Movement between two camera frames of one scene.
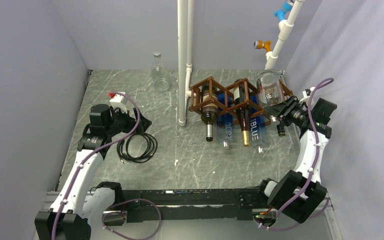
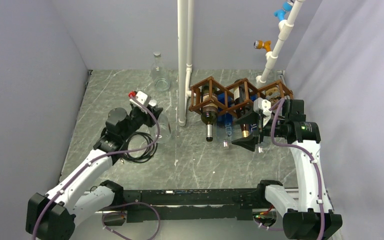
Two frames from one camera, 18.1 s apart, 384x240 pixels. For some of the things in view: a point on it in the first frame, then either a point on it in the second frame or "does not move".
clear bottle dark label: [160, 74] does not move
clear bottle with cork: [270, 87] -> [165, 133]
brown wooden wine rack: [241, 103] does not move
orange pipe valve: [262, 44] does not move
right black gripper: [280, 109] -> [248, 143]
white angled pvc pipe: [284, 27] does not move
